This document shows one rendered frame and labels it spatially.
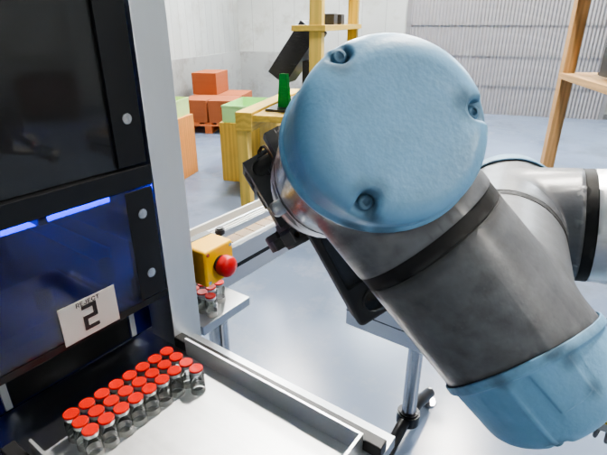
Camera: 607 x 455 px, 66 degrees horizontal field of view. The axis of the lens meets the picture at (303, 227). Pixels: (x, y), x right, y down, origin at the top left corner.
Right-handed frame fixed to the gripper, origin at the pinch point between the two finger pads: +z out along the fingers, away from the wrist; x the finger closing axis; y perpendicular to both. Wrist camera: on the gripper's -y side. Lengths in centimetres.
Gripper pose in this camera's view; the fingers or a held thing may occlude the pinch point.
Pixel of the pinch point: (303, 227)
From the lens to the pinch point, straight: 51.4
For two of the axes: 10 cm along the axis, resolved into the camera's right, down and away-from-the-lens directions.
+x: -8.5, 5.0, -1.4
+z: -1.2, 0.6, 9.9
